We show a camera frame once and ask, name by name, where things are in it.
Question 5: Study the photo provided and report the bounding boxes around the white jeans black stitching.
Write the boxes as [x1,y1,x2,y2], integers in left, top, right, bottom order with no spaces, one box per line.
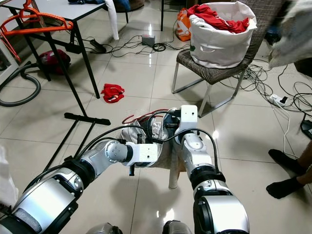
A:
[120,114,186,190]

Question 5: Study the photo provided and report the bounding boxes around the white table black legs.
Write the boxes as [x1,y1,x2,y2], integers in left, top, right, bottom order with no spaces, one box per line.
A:
[12,0,130,98]

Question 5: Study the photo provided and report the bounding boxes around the grey power box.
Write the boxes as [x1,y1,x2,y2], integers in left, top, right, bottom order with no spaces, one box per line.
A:
[141,35,156,47]

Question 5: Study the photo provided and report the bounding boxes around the brown plaid chair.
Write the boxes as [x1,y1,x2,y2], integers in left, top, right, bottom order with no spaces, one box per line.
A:
[172,0,281,118]

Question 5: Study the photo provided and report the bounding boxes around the white power strip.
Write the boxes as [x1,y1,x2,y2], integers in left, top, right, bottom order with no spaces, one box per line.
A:
[269,94,290,107]

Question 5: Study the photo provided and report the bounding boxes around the grey vacuum hose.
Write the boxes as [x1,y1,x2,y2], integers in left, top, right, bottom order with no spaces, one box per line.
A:
[0,63,42,107]

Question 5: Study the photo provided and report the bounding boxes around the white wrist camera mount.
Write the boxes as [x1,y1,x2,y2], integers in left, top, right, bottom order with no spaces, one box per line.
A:
[173,104,198,142]
[129,142,159,169]

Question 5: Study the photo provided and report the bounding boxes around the black wifi router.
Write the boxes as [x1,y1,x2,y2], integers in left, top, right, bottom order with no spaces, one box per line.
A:
[301,114,312,140]

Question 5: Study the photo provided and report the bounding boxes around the grey right robot leg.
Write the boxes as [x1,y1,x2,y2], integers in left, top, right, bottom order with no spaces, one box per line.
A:
[163,220,198,234]

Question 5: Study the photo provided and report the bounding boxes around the white laundry bag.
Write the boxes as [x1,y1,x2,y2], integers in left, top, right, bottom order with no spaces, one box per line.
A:
[189,1,258,69]

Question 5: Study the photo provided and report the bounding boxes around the clear plastic bag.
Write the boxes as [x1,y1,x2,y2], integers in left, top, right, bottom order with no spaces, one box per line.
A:
[268,0,312,69]

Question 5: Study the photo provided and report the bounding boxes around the person's black socked foot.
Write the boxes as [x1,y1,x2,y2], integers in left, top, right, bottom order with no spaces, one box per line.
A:
[268,148,308,174]
[265,176,306,200]

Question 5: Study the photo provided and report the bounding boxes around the red vacuum cleaner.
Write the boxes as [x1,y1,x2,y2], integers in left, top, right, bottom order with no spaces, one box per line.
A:
[39,49,72,75]

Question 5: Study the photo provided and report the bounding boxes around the red cloth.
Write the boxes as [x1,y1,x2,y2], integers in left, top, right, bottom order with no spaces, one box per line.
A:
[100,83,126,104]

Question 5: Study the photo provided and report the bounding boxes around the white long sleeve garment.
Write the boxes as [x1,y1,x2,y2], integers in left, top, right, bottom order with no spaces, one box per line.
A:
[104,0,120,41]

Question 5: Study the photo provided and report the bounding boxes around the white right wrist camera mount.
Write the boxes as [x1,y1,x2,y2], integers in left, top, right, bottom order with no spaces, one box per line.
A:
[173,104,198,142]

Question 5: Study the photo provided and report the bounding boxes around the orange printed bag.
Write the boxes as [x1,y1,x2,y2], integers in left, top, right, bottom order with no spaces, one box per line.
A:
[175,8,194,42]

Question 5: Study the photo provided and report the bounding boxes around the white floor cable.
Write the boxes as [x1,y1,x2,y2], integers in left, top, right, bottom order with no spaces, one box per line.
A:
[280,104,293,152]

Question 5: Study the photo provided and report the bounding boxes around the blue jeans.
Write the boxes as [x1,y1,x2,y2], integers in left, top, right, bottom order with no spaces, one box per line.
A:
[68,0,130,13]

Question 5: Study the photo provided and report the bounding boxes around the orange hanger bunch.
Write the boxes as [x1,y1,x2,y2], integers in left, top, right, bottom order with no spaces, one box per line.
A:
[0,0,75,62]

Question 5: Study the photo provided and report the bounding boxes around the person's bare lower leg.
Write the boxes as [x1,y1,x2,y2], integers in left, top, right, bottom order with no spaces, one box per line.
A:
[295,141,312,185]

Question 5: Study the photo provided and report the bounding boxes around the red sports garment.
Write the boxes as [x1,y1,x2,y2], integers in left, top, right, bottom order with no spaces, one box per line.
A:
[186,3,251,34]

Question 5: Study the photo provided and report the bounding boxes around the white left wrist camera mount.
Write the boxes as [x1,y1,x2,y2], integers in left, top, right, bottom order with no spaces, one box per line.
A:
[129,142,159,169]

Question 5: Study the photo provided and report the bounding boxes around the blue round stool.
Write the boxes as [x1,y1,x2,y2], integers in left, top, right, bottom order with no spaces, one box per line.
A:
[265,26,281,45]

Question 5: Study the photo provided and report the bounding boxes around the black metal clothes rack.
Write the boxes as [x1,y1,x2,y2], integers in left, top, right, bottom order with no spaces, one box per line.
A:
[0,0,111,177]

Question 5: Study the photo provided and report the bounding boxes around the red wire hanger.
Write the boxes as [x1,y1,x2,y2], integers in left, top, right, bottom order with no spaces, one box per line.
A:
[121,112,157,125]

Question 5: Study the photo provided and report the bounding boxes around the black power adapter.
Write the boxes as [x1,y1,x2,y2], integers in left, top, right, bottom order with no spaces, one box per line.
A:
[88,39,108,55]

